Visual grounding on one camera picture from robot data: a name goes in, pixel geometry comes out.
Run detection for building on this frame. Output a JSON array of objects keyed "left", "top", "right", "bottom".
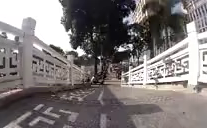
[{"left": 129, "top": 0, "right": 207, "bottom": 59}]

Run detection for grey stone kerb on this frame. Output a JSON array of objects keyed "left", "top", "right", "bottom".
[{"left": 0, "top": 82, "right": 90, "bottom": 113}]

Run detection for white stone lattice railing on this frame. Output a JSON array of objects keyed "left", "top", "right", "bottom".
[
  {"left": 120, "top": 20, "right": 207, "bottom": 88},
  {"left": 0, "top": 16, "right": 92, "bottom": 89}
]

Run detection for large dark tree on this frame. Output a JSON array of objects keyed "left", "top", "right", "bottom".
[{"left": 58, "top": 0, "right": 138, "bottom": 78}]

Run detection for leafy trees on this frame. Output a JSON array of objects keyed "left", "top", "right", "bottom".
[{"left": 125, "top": 0, "right": 192, "bottom": 64}]

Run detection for distant trees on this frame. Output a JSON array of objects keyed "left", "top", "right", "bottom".
[{"left": 48, "top": 43, "right": 94, "bottom": 68}]

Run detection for grey paved ground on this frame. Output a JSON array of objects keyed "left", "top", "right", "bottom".
[{"left": 0, "top": 78, "right": 207, "bottom": 128}]

